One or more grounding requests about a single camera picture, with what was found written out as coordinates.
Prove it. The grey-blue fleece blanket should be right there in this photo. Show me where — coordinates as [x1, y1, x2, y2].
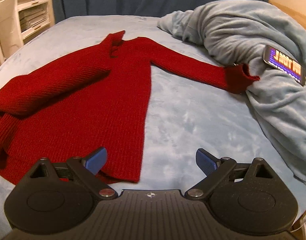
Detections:
[157, 0, 306, 184]

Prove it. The smartphone with lit screen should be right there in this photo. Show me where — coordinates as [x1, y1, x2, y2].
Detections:
[263, 45, 306, 86]

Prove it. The red knit sweater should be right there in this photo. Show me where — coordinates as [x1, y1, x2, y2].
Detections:
[0, 31, 259, 184]

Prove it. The white shelf unit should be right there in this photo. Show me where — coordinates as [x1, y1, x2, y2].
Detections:
[17, 0, 55, 43]

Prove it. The light blue bed sheet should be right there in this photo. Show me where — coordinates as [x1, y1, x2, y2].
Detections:
[0, 16, 306, 213]

